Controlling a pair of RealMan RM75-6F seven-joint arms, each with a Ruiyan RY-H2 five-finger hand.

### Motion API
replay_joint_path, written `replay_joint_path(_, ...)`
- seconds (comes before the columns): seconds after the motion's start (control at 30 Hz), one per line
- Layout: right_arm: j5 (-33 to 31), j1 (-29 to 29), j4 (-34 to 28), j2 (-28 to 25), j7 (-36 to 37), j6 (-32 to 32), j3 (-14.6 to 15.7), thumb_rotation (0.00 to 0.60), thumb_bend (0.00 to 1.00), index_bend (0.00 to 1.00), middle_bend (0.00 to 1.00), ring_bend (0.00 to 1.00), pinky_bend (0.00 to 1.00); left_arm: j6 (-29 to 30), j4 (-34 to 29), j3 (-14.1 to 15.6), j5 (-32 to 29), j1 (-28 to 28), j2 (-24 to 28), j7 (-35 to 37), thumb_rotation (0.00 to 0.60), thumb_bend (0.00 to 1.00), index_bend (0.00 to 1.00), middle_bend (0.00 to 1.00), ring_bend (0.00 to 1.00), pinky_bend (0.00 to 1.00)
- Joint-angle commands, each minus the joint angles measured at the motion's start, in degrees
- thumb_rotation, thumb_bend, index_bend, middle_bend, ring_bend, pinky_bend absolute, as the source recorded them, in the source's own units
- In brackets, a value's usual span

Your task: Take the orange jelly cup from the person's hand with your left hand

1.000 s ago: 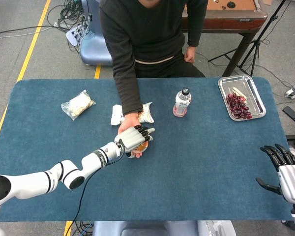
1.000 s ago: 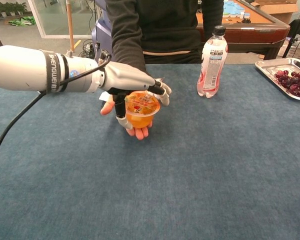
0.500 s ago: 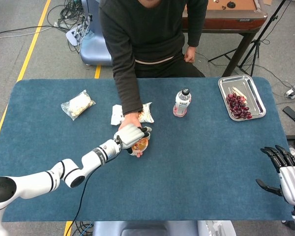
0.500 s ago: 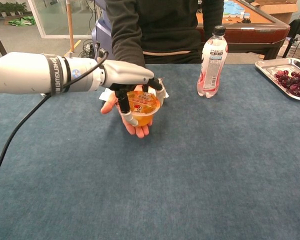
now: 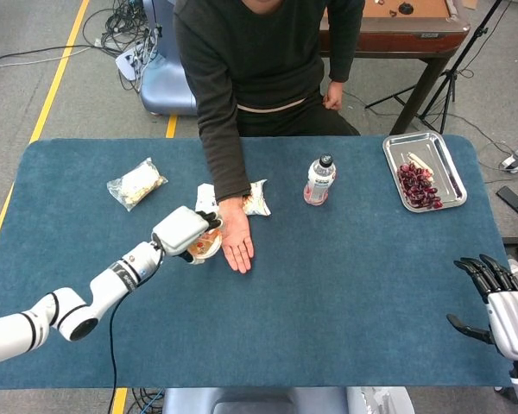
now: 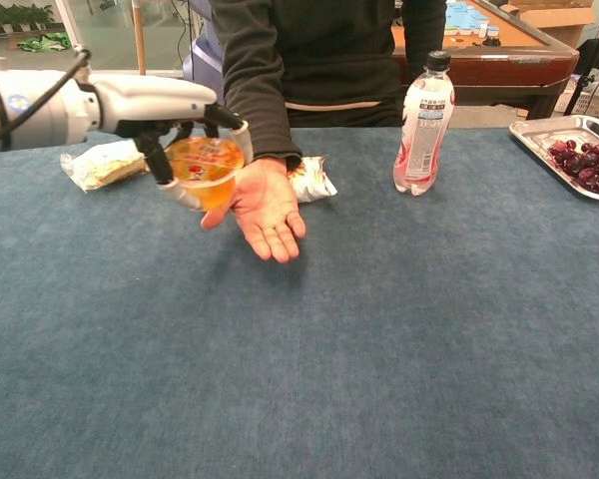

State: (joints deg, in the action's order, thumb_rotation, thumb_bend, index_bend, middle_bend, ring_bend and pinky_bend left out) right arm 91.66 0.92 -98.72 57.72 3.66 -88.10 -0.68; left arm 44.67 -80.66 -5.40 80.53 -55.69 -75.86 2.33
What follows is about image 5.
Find person's left hand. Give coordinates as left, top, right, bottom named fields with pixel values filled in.
left=322, top=80, right=345, bottom=113

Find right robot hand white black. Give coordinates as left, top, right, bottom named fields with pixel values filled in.
left=446, top=253, right=518, bottom=362

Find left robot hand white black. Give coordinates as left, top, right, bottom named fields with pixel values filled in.
left=150, top=205, right=224, bottom=265

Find person's right hand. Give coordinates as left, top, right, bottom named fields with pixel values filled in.
left=218, top=196, right=256, bottom=275

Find round orange food cup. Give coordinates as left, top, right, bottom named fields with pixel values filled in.
left=186, top=228, right=224, bottom=265

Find light blue robot base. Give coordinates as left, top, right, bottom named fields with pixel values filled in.
left=140, top=0, right=199, bottom=116

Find person's left forearm dark sleeve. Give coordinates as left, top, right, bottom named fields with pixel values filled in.
left=329, top=42, right=363, bottom=84

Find person's right forearm dark sleeve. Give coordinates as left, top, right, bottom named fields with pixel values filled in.
left=196, top=107, right=252, bottom=203

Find white printed snack packet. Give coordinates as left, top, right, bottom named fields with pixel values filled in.
left=194, top=179, right=272, bottom=217

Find clear bag white snack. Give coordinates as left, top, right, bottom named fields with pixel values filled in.
left=106, top=157, right=169, bottom=212

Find pink drink bottle black cap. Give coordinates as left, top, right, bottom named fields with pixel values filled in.
left=302, top=154, right=338, bottom=207

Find person torso dark sweater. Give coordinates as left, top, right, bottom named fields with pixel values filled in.
left=174, top=0, right=367, bottom=138

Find brown pool table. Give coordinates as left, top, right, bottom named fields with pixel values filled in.
left=319, top=0, right=471, bottom=135

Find white stick snack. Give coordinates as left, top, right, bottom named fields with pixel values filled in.
left=403, top=150, right=435, bottom=180

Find blue table mat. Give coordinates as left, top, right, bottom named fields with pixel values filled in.
left=0, top=136, right=514, bottom=389

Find black tripod stand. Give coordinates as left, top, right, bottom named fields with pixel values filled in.
left=364, top=0, right=504, bottom=135

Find pile of red fruit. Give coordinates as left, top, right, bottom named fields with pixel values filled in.
left=395, top=161, right=444, bottom=210

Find black phone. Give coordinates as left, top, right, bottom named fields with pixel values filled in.
left=496, top=185, right=518, bottom=216

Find steel rectangular tray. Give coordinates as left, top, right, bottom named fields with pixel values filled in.
left=382, top=130, right=468, bottom=214

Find grey blue robot chest base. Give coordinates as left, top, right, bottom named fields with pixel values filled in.
left=161, top=386, right=415, bottom=414

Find white power strip grey plugs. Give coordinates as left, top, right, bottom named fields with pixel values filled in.
left=115, top=46, right=151, bottom=82

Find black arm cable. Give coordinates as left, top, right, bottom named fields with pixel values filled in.
left=106, top=240, right=165, bottom=414

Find tangled black cable bundle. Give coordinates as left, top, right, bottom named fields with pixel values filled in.
left=82, top=0, right=163, bottom=94

